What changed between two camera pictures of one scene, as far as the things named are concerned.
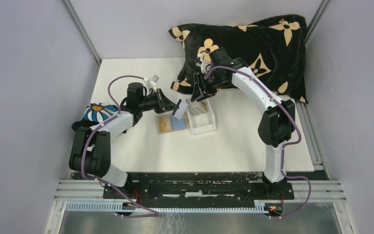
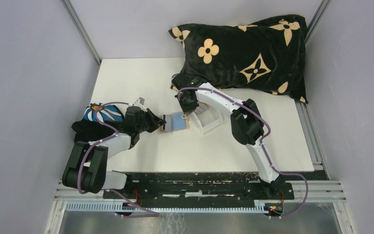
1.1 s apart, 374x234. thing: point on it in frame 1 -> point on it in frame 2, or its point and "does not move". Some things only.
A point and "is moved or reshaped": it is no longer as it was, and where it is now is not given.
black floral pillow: (273, 48) does not move
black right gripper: (198, 92) -> (188, 109)
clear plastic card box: (200, 117) is moved or reshaped
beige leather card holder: (170, 123) does not move
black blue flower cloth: (95, 114) does not move
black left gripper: (164, 104) -> (153, 118)
